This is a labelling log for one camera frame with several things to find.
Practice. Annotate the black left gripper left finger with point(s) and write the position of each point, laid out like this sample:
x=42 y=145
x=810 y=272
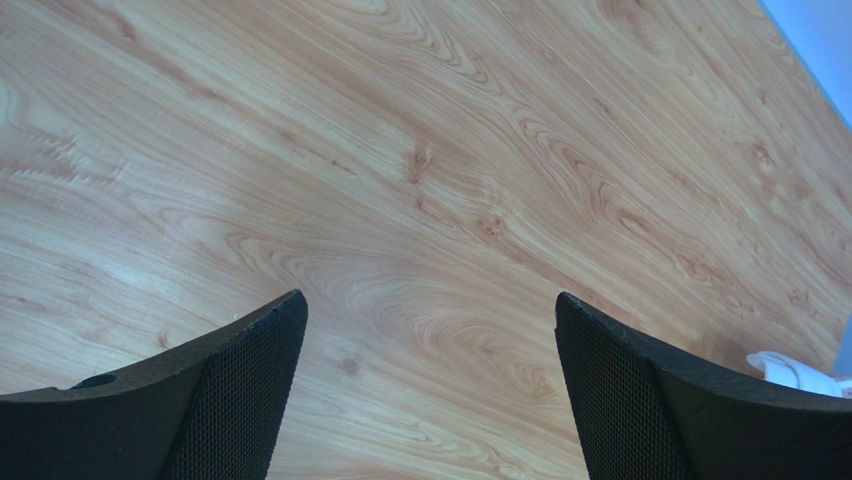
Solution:
x=210 y=408

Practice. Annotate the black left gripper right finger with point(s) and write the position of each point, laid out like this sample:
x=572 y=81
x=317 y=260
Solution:
x=645 y=409

